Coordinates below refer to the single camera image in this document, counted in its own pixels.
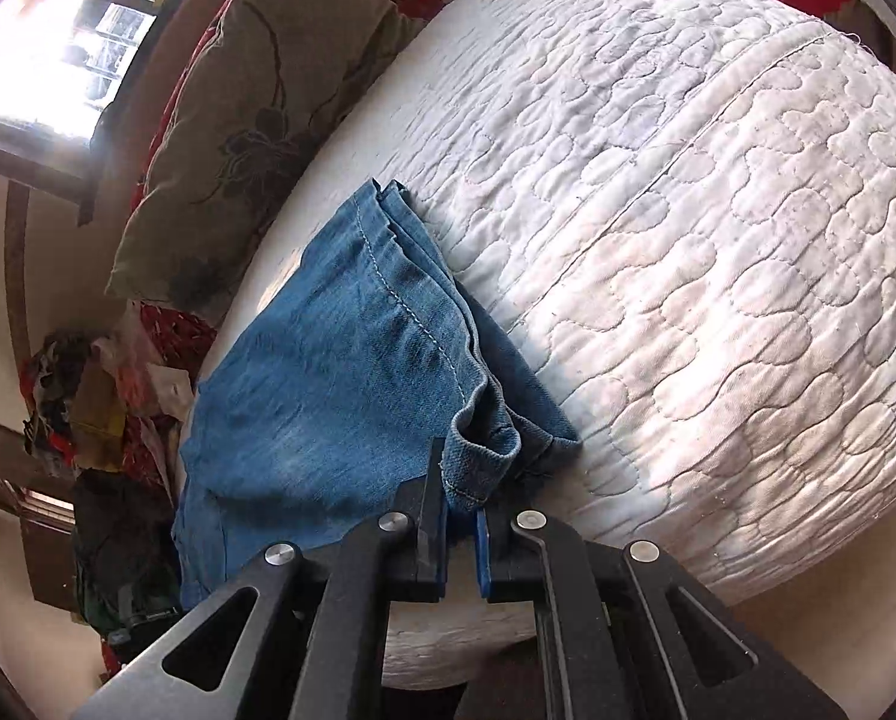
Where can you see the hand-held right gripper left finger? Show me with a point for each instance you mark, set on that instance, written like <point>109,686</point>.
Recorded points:
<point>441,555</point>

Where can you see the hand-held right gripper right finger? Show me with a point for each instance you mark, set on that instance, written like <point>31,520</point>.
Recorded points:
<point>484,555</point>

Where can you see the blue denim pants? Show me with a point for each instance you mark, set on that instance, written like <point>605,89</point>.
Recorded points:
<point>328,390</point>

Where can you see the dark green cloth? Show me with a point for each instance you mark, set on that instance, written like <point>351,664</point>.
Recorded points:
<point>117,540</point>

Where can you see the clear plastic bag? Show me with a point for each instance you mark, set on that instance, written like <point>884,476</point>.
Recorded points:
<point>147,390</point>

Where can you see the white quilted bed cover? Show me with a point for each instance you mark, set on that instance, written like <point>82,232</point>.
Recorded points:
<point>680,240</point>

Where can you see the pile of mixed clothes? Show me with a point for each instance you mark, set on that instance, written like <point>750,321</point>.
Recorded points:
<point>57,405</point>

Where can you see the brown wooden cabinet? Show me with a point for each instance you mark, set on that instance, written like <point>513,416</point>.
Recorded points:
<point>20,495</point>

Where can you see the beige floral pillow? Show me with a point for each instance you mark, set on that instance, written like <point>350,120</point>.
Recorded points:
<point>253,90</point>

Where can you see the window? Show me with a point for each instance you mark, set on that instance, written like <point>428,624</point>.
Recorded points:
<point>42,52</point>

